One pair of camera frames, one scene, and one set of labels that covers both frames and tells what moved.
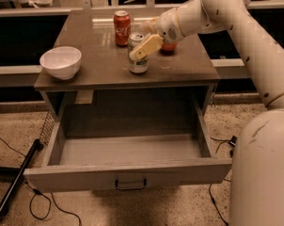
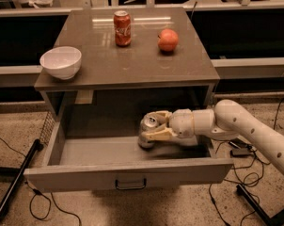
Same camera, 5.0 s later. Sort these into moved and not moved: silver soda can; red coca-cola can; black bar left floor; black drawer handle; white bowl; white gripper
Moved: white gripper; silver soda can
Not moved: red coca-cola can; white bowl; black bar left floor; black drawer handle
